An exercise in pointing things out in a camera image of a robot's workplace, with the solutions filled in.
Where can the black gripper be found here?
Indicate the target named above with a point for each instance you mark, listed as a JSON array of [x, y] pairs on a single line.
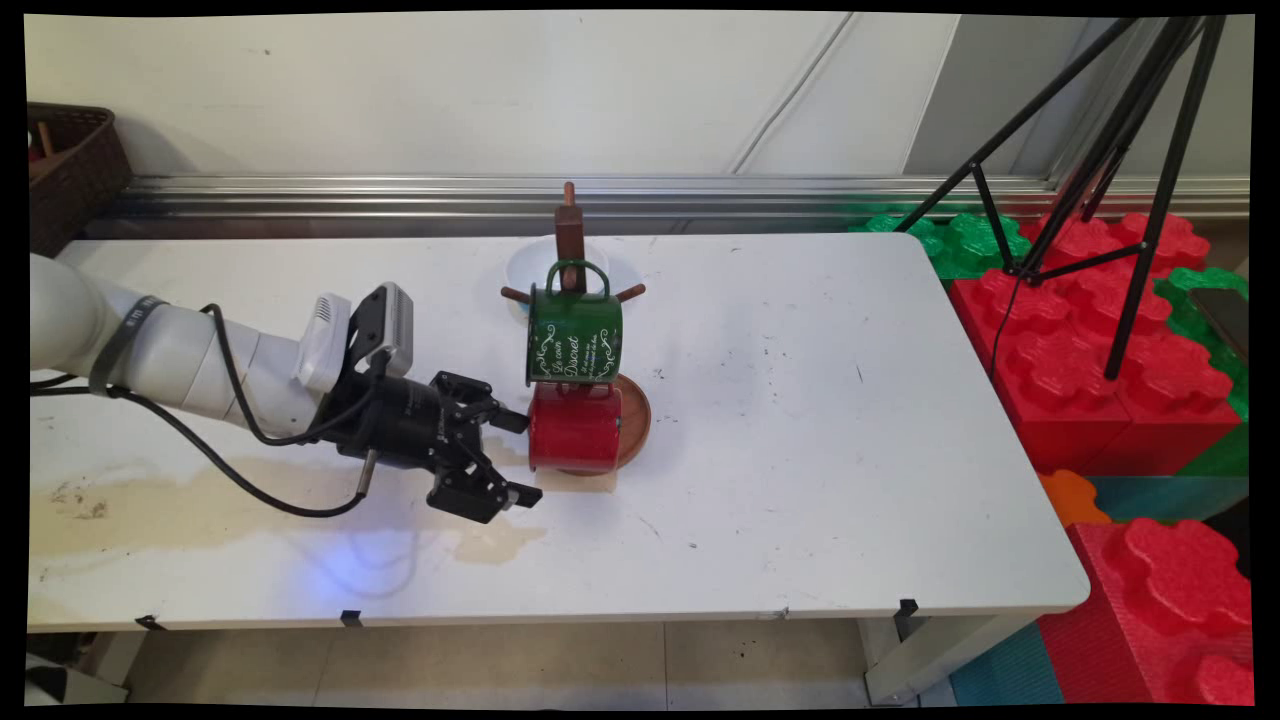
[[400, 425]]

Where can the red speckled enamel mug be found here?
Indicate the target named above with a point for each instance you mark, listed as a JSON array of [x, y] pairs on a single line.
[[575, 430]]

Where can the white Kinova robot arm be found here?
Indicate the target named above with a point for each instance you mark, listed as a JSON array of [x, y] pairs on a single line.
[[170, 350]]

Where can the green printed enamel mug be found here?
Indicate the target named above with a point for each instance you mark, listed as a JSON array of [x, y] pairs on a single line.
[[575, 335]]

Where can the brown wooden mug tree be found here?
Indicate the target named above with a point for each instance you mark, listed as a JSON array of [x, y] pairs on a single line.
[[570, 235]]

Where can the dark brown wicker basket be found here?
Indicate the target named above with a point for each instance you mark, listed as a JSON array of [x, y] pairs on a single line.
[[85, 190]]

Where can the white table leg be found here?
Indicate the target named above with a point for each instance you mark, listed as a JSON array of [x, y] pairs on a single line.
[[930, 660]]

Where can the green foam building block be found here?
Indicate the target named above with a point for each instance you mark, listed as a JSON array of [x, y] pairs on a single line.
[[1195, 320], [960, 245]]

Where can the brown wooden stick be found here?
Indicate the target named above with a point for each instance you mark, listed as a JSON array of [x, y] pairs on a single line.
[[45, 140]]

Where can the teal foam floor mat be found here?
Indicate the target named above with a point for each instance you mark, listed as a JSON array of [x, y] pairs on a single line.
[[1005, 670]]

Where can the orange foam building block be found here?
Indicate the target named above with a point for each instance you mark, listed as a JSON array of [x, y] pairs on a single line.
[[1072, 497]]

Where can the red foam building block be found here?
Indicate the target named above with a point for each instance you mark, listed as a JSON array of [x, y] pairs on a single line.
[[1150, 610], [1080, 390]]

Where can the teal foam building block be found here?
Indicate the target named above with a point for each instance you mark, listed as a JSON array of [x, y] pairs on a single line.
[[1170, 495]]

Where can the black tripod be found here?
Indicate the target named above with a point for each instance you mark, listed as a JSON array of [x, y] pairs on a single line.
[[1163, 200]]

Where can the aluminium wall rail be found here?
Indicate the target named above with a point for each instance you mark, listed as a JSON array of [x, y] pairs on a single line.
[[750, 195]]

